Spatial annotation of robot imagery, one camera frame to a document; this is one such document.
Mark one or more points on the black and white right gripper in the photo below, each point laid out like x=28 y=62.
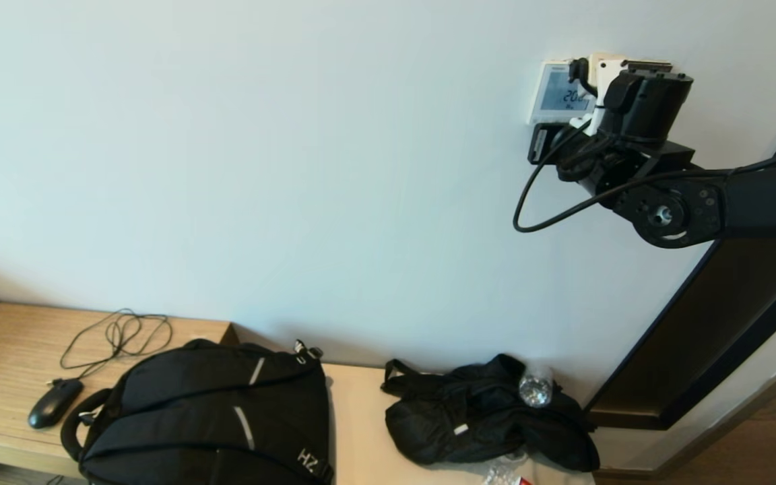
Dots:
x=651 y=104

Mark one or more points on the white wall thermostat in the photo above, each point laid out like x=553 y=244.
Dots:
x=550 y=94

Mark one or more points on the clear unlabelled plastic bottle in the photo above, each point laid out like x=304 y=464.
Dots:
x=535 y=391

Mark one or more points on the crumpled black soft bag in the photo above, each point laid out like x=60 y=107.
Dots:
x=469 y=417

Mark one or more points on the clear bottle with red label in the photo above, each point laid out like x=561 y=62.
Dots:
x=499 y=475

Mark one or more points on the beige low cabinet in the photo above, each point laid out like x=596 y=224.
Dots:
x=358 y=438

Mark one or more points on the black backpack with grey stripes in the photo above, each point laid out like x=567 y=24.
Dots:
x=206 y=417

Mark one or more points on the black computer mouse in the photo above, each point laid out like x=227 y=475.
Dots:
x=54 y=404

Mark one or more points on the wooden desk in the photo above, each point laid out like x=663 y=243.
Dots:
x=4 y=350

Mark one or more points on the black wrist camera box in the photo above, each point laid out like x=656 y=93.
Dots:
x=544 y=143

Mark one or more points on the dark wall switch panel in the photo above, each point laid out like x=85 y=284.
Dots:
x=657 y=67

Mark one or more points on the dark brown door frame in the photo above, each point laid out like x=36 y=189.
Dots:
x=731 y=323

